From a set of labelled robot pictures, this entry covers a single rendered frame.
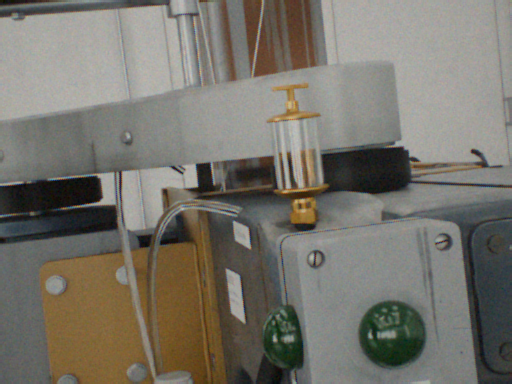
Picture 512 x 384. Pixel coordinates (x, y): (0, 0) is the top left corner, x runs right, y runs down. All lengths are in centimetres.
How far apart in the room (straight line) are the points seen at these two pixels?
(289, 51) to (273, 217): 48
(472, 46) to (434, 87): 34
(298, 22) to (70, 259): 34
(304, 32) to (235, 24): 7
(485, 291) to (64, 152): 38
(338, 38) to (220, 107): 525
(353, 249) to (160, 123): 29
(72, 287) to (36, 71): 483
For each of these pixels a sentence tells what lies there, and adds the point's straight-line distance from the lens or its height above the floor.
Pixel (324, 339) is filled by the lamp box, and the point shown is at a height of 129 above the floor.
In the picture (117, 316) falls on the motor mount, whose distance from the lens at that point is 85.
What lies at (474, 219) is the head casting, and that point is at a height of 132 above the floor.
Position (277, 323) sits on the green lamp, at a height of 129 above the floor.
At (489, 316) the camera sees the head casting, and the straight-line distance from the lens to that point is 51.
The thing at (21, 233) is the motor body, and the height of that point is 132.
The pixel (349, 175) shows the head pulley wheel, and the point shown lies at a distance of 59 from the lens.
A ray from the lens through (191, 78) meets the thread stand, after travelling 81.
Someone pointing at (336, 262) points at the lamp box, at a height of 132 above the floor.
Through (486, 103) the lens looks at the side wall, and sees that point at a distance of 616.
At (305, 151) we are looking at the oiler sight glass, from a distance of 49.
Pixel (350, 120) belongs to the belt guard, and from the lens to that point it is 60.
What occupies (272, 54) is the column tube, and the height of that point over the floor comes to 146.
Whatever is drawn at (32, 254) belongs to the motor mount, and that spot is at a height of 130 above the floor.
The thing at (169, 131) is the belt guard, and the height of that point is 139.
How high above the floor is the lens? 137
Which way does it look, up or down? 3 degrees down
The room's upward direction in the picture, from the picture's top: 7 degrees counter-clockwise
